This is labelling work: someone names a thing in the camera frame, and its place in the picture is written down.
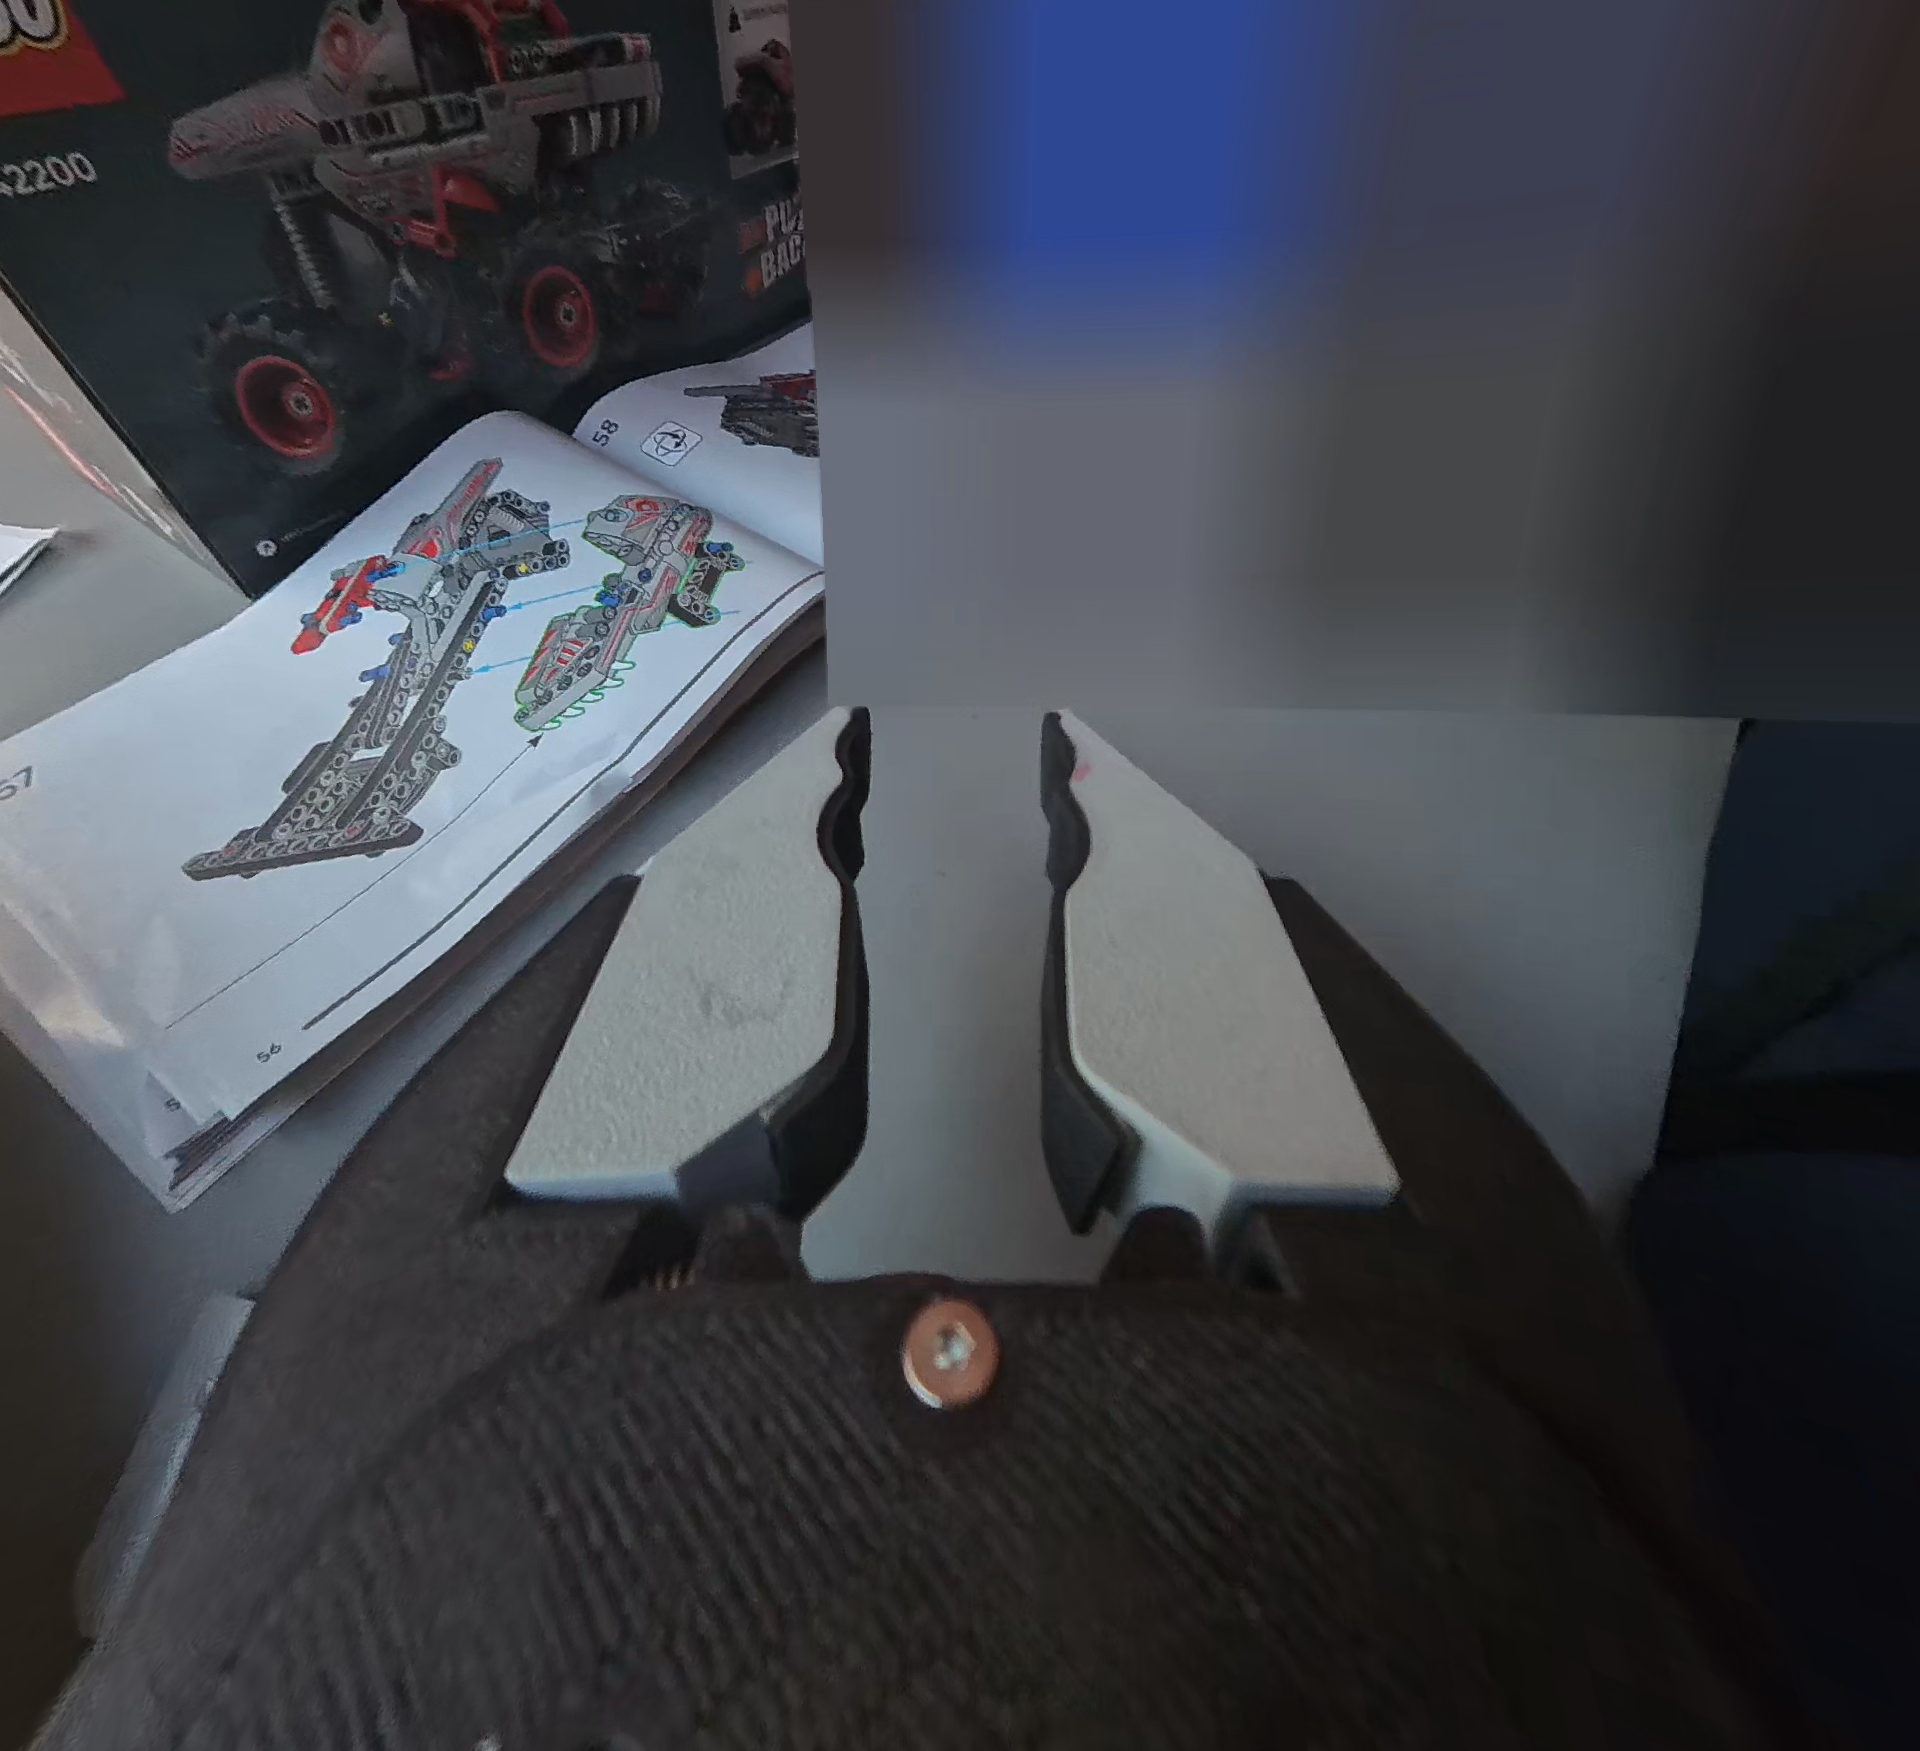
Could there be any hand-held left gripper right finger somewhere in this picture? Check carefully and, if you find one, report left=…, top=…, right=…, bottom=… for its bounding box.
left=1039, top=706, right=1406, bottom=1279

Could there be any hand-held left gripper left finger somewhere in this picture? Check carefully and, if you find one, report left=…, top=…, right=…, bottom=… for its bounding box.
left=504, top=706, right=876, bottom=1235

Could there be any lego instruction booklet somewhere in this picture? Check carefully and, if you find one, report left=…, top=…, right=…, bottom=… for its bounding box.
left=0, top=323, right=830, bottom=1216

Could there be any dark lego set box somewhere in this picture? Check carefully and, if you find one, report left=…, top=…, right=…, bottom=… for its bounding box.
left=0, top=0, right=820, bottom=600

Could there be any person's dark blue clothing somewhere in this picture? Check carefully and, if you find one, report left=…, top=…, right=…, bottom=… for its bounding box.
left=1626, top=715, right=1920, bottom=1751

